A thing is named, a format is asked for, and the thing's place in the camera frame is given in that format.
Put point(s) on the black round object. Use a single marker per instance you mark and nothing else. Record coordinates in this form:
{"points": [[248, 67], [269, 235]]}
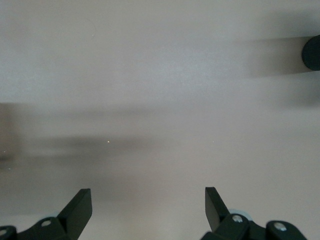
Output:
{"points": [[312, 52]]}

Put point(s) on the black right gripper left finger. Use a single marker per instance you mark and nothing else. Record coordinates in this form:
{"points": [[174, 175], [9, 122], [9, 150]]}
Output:
{"points": [[72, 215]]}

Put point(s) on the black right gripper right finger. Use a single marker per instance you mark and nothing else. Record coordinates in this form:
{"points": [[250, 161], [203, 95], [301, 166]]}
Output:
{"points": [[220, 217]]}

